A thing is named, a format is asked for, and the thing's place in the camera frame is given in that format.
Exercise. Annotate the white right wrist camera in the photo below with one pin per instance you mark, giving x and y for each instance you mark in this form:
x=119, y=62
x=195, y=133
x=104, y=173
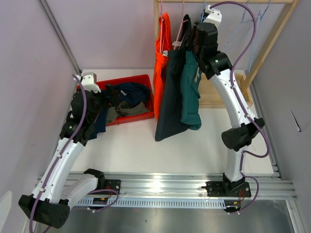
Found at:
x=213, y=16

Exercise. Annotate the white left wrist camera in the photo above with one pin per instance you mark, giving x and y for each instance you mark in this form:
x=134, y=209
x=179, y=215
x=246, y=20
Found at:
x=88, y=81

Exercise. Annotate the wooden clothes rack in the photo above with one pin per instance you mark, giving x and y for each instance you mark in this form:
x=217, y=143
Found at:
x=210, y=98

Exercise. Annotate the light blue wire hanger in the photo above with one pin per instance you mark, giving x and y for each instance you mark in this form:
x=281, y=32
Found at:
x=255, y=41

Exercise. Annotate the teal green shorts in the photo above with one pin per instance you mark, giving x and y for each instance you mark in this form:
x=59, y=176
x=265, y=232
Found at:
x=189, y=86

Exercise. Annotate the olive green shorts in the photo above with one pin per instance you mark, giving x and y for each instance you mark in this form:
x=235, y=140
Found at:
x=125, y=109

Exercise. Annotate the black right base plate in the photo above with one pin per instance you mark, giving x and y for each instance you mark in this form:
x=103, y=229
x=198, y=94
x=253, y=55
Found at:
x=227, y=189

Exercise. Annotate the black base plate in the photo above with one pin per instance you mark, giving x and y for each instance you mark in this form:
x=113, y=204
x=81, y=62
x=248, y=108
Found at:
x=112, y=184
x=227, y=189

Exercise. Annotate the slotted grey cable duct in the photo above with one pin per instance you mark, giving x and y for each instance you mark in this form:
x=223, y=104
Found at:
x=201, y=203

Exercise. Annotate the pink hanger of grey shorts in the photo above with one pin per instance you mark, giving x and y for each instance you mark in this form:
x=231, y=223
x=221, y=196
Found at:
x=180, y=37

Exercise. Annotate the aluminium mounting rail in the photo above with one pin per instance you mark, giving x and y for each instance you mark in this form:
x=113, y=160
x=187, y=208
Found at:
x=188, y=186

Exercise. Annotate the orange shorts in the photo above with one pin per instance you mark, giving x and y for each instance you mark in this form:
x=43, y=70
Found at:
x=159, y=78

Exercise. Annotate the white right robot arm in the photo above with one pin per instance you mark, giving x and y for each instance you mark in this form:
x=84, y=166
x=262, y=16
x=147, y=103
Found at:
x=244, y=124

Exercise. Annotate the red plastic tray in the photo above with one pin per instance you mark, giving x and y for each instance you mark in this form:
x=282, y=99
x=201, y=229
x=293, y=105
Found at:
x=143, y=114

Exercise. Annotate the dark grey shorts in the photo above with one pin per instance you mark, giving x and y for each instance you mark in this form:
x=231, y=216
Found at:
x=169, y=122

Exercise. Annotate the pink hanger of orange shorts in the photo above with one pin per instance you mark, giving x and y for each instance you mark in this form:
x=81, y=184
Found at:
x=165, y=40

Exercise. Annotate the navy blue shorts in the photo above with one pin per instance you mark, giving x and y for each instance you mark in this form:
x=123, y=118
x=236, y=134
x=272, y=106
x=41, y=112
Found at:
x=130, y=92

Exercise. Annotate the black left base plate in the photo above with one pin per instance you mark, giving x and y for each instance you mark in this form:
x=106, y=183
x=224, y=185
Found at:
x=112, y=184

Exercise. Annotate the blue hanger of teal shorts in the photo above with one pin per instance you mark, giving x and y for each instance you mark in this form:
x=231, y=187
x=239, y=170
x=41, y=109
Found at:
x=203, y=13

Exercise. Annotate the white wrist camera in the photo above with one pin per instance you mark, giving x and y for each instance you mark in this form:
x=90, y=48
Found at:
x=213, y=16
x=88, y=81

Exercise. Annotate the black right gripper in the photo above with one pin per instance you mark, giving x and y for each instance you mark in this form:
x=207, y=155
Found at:
x=195, y=30

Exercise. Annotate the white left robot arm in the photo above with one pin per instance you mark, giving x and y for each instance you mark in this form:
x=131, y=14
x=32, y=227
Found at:
x=50, y=203

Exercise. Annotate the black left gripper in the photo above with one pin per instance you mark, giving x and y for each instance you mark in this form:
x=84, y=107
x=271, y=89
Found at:
x=111, y=101

